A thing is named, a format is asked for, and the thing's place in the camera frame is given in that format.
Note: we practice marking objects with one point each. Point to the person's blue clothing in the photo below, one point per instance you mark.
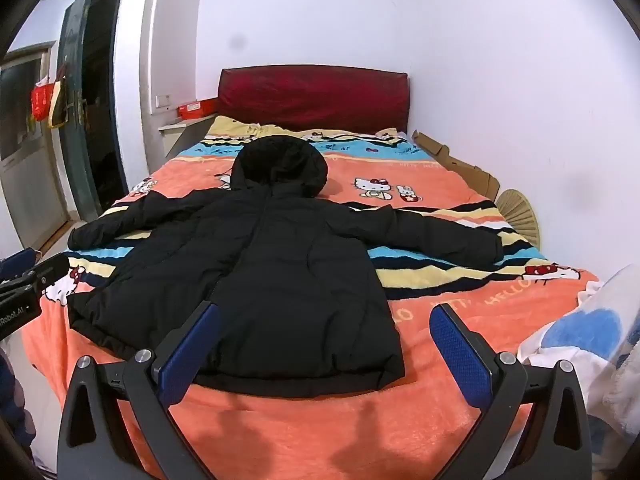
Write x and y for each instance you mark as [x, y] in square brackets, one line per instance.
[12, 400]

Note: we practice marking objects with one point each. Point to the red plastic bag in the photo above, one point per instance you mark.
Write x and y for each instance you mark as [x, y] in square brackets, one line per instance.
[41, 100]

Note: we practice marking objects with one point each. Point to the woven straw fan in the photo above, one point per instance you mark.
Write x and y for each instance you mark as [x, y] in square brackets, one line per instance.
[520, 212]

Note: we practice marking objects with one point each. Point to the dark green door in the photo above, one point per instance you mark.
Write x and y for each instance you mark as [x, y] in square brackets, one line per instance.
[75, 60]

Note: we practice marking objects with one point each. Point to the yellow bag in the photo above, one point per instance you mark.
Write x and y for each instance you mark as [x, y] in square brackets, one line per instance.
[57, 105]

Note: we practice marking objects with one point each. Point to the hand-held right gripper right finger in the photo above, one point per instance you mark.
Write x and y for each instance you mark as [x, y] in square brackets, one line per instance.
[462, 355]

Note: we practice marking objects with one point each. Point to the grey metal door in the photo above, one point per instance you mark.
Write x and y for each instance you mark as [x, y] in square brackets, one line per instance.
[25, 160]

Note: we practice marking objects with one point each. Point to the white bedside table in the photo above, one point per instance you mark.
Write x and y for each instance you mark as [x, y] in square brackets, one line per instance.
[177, 132]

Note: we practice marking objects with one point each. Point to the white and blue fleece blanket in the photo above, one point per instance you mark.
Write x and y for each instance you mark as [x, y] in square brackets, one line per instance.
[585, 330]

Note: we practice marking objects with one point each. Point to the brown cardboard sheet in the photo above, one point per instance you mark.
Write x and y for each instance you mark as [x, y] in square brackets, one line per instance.
[470, 172]

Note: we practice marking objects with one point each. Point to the dark red padded headboard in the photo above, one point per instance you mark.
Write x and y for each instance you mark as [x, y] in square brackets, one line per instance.
[315, 95]

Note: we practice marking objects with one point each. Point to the cartoon cat printed blanket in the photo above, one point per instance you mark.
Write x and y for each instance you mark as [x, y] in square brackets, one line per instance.
[425, 185]

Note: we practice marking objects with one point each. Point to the white wall switch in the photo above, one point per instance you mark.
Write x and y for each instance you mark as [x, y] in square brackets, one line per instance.
[162, 101]

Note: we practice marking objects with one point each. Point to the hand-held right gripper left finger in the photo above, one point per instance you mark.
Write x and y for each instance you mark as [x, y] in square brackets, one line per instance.
[187, 355]

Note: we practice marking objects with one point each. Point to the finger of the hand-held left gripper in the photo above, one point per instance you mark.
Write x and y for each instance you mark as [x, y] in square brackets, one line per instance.
[50, 267]
[22, 259]

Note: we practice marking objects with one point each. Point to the red box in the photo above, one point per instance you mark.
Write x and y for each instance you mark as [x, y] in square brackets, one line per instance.
[196, 108]

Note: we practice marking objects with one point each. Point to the black hooded puffer jacket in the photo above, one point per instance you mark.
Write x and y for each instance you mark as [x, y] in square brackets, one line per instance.
[280, 270]

